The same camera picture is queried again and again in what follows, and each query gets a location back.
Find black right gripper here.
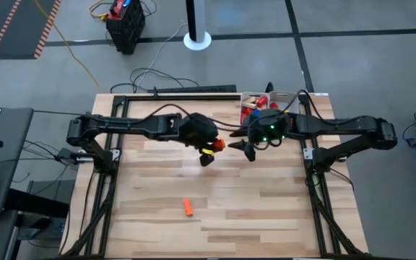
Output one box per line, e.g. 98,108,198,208
227,110,290,163

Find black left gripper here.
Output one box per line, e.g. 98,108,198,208
181,112,220,168

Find white plastic bin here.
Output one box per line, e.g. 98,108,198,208
239,92,271,127

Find black power strip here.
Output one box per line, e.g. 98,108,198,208
146,84,238,95

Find black power adapter box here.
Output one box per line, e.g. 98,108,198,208
55,146,95,164

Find black crate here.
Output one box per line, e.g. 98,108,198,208
105,0,147,56

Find red and blue device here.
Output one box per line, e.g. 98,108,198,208
109,0,131,16

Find dark grey desk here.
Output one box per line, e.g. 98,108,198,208
0,106,35,220

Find black mat orange striped edges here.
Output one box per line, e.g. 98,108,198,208
0,0,63,61

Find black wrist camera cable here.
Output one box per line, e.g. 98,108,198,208
135,103,247,133

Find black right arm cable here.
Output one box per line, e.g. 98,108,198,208
282,89,339,126

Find black table frame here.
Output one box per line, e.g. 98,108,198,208
61,92,370,260

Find black floor cable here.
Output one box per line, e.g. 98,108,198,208
109,66,201,95

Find white floor cable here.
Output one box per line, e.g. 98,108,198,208
134,22,189,93

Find yellow floor cable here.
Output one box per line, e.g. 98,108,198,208
33,0,103,93

